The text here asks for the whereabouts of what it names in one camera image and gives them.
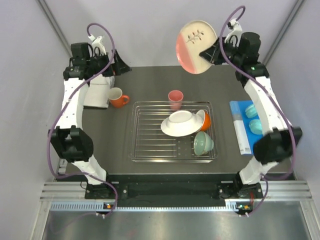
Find wire dish rack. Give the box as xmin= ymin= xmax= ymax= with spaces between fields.
xmin=128 ymin=101 xmax=218 ymax=163

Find teal cat-ear headphones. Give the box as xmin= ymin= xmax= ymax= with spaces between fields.
xmin=245 ymin=104 xmax=263 ymax=135

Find pink floral plate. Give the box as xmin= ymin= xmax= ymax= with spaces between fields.
xmin=175 ymin=20 xmax=218 ymax=75

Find green ceramic bowl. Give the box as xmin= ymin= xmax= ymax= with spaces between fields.
xmin=193 ymin=131 xmax=214 ymax=156

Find orange and white bowl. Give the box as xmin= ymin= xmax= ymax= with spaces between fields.
xmin=196 ymin=109 xmax=212 ymax=132

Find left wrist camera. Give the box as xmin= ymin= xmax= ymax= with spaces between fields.
xmin=88 ymin=35 xmax=107 ymax=56

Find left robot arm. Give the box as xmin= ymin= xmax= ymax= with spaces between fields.
xmin=47 ymin=42 xmax=131 ymax=199

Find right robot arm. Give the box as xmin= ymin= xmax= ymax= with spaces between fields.
xmin=199 ymin=32 xmax=303 ymax=198

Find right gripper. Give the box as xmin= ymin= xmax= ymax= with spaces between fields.
xmin=198 ymin=37 xmax=243 ymax=68

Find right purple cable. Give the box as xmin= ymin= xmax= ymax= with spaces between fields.
xmin=219 ymin=6 xmax=298 ymax=218

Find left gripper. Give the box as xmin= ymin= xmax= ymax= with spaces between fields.
xmin=86 ymin=49 xmax=132 ymax=78

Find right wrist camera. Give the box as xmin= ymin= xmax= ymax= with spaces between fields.
xmin=225 ymin=18 xmax=243 ymax=47

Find purple cable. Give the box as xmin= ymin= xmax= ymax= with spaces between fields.
xmin=47 ymin=23 xmax=119 ymax=218
xmin=219 ymin=6 xmax=298 ymax=218

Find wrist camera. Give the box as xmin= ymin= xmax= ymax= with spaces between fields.
xmin=225 ymin=18 xmax=243 ymax=47
xmin=88 ymin=35 xmax=107 ymax=56

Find pink plastic cup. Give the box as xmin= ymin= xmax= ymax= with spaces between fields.
xmin=168 ymin=90 xmax=184 ymax=111

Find white blue-rimmed plate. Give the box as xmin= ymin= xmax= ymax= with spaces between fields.
xmin=160 ymin=110 xmax=203 ymax=137

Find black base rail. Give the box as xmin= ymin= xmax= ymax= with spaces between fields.
xmin=85 ymin=173 xmax=263 ymax=214

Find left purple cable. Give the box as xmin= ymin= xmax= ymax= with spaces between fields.
xmin=47 ymin=23 xmax=119 ymax=218

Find orange mug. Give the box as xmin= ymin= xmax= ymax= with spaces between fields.
xmin=108 ymin=87 xmax=130 ymax=108

